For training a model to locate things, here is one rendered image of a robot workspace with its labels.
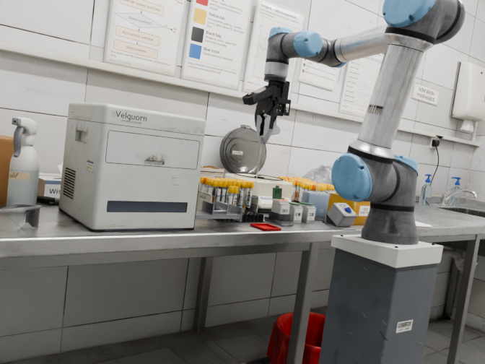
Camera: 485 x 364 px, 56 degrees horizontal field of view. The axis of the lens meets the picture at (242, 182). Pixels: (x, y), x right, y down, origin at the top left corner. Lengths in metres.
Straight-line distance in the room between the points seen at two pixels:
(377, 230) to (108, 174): 0.70
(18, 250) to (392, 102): 0.89
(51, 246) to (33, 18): 0.90
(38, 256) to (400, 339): 0.91
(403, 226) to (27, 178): 0.97
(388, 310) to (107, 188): 0.75
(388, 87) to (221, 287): 1.36
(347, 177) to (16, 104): 1.10
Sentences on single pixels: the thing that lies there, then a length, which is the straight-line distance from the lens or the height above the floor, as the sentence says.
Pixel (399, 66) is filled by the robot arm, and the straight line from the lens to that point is 1.16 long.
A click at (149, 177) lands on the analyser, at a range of 1.16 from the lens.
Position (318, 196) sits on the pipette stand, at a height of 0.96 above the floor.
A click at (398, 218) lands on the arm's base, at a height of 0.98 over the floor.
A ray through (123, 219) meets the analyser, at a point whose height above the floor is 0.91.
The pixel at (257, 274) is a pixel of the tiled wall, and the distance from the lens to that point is 2.33.
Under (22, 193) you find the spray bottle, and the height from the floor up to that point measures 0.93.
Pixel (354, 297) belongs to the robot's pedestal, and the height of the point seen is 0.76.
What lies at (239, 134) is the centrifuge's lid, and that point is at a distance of 2.04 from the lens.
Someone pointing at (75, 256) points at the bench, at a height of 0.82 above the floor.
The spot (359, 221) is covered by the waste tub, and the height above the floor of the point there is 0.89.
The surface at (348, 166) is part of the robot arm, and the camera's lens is 1.16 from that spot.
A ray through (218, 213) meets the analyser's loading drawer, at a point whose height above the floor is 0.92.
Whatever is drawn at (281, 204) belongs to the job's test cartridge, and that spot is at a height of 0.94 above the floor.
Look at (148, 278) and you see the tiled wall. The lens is 1.99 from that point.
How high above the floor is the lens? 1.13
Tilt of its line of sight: 5 degrees down
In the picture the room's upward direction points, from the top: 7 degrees clockwise
